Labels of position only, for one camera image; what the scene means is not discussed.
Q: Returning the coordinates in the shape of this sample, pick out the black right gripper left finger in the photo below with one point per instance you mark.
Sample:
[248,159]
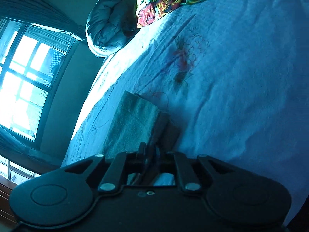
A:
[145,152]

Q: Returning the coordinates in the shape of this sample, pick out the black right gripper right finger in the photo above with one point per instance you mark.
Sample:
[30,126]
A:
[158,160]

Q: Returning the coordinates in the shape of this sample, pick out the grey-green fleece pants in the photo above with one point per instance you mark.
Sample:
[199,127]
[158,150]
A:
[137,120]

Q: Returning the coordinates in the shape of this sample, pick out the large bedroom window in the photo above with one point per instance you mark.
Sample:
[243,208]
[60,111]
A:
[32,61]

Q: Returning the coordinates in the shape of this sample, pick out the light blue floral bedsheet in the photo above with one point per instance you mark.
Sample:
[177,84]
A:
[233,76]

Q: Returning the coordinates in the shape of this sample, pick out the lower side window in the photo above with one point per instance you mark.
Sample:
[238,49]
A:
[15,173]

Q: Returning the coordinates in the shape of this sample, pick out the white rolled duvet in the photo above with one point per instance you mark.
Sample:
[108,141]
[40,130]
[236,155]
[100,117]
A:
[110,25]

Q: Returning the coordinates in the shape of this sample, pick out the teal curtain near headboard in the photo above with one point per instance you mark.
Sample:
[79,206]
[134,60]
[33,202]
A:
[40,13]

